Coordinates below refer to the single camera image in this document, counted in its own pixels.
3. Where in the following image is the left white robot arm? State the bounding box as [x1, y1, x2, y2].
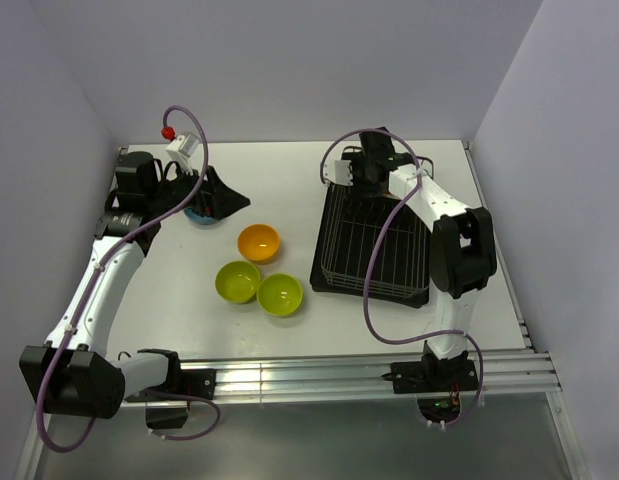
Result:
[19, 151, 250, 419]

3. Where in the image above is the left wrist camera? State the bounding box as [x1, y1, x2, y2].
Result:
[161, 126, 200, 175]

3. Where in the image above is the lime green bowl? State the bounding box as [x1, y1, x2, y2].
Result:
[257, 273, 303, 317]
[214, 261, 261, 304]

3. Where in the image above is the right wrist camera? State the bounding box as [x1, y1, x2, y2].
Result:
[321, 160, 353, 187]

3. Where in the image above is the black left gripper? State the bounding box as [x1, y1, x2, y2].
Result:
[147, 160, 249, 221]

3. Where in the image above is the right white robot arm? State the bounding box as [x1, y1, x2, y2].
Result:
[351, 128, 497, 390]

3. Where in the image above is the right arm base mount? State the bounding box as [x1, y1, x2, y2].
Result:
[381, 355, 479, 422]

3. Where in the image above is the black drip tray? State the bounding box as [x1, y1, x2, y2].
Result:
[308, 158, 439, 309]

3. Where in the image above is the orange plastic bowl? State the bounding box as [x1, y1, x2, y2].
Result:
[237, 224, 281, 263]

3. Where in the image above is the grey wire dish rack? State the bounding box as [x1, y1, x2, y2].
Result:
[317, 144, 438, 295]

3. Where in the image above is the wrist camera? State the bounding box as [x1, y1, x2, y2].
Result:
[321, 160, 353, 187]
[161, 126, 200, 175]

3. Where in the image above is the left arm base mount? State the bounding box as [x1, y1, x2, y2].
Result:
[125, 368, 221, 441]

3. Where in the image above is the blue ceramic bowl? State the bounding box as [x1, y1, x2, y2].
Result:
[183, 208, 220, 229]

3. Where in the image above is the aluminium table edge rail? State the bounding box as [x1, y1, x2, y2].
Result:
[34, 349, 563, 411]

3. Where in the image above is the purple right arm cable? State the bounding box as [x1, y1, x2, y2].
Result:
[318, 127, 488, 427]

